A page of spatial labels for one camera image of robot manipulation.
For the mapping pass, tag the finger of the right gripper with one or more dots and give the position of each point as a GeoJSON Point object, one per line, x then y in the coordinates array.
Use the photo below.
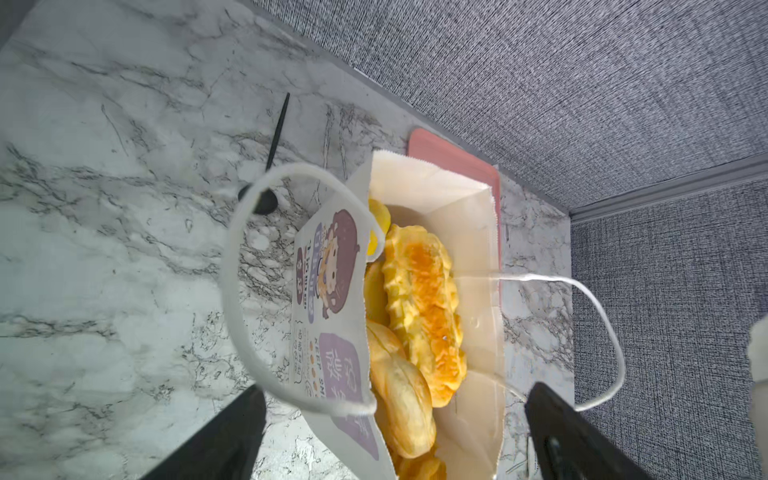
{"type": "Point", "coordinates": [757, 354]}

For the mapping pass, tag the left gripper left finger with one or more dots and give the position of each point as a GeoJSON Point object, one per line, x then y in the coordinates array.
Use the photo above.
{"type": "Point", "coordinates": [225, 448]}

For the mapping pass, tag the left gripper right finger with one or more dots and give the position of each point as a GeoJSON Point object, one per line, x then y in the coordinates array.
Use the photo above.
{"type": "Point", "coordinates": [567, 446]}

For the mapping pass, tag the white printed paper bag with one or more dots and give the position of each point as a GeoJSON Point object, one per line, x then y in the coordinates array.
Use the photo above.
{"type": "Point", "coordinates": [329, 378]}

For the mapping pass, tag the round striped bun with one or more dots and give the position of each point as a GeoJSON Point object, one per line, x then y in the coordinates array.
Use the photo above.
{"type": "Point", "coordinates": [404, 413]}

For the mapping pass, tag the striped croissant bread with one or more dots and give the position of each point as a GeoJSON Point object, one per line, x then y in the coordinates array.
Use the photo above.
{"type": "Point", "coordinates": [423, 308]}

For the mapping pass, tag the small yellow bread roll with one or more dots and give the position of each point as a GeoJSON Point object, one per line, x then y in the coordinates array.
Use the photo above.
{"type": "Point", "coordinates": [383, 218]}

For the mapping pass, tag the black spoon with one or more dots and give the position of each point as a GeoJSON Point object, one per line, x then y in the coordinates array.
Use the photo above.
{"type": "Point", "coordinates": [267, 202]}

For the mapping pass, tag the pink plastic tray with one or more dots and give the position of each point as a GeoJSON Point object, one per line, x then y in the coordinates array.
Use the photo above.
{"type": "Point", "coordinates": [456, 159]}

